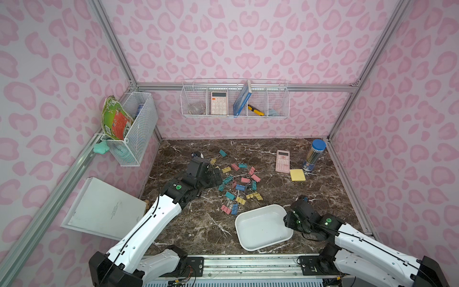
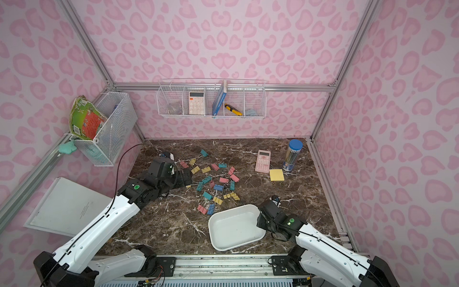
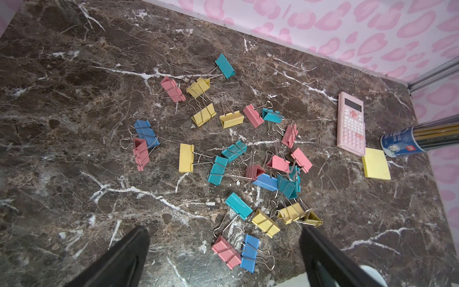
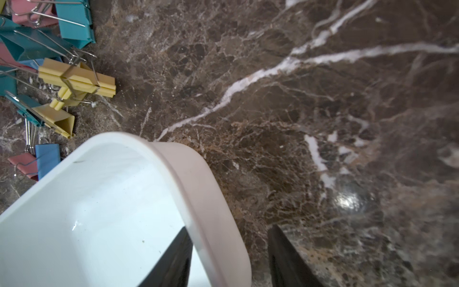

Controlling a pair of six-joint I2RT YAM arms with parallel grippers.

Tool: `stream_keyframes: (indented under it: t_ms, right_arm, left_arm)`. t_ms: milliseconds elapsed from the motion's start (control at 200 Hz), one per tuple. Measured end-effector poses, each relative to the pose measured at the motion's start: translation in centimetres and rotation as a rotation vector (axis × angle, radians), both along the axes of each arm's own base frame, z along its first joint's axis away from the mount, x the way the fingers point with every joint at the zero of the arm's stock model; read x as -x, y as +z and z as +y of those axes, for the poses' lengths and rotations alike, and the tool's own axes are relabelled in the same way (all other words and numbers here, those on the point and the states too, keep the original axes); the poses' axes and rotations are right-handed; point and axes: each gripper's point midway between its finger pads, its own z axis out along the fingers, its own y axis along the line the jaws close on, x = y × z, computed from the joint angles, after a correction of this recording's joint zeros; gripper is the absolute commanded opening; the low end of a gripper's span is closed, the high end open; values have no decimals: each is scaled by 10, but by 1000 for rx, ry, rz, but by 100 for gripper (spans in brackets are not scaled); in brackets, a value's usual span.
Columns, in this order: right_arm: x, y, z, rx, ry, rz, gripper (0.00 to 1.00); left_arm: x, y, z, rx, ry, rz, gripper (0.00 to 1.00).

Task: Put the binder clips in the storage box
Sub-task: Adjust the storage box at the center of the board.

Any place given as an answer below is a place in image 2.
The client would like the yellow binder clip cluster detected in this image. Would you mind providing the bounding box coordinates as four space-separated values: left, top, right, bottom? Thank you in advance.
224 193 240 201

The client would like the blue binder clip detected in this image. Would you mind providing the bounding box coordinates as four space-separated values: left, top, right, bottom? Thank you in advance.
213 185 224 191
207 204 215 215

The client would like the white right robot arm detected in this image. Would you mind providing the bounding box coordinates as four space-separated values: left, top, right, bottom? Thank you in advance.
257 199 399 287

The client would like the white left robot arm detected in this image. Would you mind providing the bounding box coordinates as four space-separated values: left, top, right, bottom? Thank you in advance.
33 157 192 287

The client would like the white storage tray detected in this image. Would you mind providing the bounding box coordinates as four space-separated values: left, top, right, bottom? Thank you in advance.
208 204 266 252

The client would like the teal binder clip near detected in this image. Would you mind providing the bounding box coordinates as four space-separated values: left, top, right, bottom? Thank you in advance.
203 192 213 200

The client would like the yellow sticky note pad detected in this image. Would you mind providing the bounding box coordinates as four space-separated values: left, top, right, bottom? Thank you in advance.
270 169 284 182

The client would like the pink calculator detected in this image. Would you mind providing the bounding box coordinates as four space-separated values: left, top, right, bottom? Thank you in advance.
255 149 271 173

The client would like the white mesh side basket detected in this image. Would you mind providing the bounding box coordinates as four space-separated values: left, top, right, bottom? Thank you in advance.
73 92 137 167

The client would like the white calculator in shelf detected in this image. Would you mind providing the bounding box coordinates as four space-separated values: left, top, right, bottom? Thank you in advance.
188 92 206 116

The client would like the pencil jar blue lid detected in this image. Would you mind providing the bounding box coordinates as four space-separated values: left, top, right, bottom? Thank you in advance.
282 139 303 172

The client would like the blue book in shelf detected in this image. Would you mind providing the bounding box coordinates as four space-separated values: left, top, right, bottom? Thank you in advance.
212 80 227 116

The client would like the yellow utility knife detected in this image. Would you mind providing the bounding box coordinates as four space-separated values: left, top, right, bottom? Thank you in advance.
225 104 243 117

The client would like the green red snack bag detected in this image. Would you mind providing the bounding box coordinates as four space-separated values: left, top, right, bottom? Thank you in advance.
69 96 108 141

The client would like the white paper pad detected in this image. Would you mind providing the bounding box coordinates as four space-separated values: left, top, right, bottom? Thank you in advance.
24 177 111 237

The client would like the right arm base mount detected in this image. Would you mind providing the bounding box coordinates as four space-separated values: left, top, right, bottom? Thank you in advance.
268 246 311 276

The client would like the white wire wall shelf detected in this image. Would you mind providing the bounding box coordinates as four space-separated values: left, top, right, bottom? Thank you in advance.
157 79 267 118

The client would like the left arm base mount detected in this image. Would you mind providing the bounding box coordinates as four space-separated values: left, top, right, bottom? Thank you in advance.
124 245 177 278

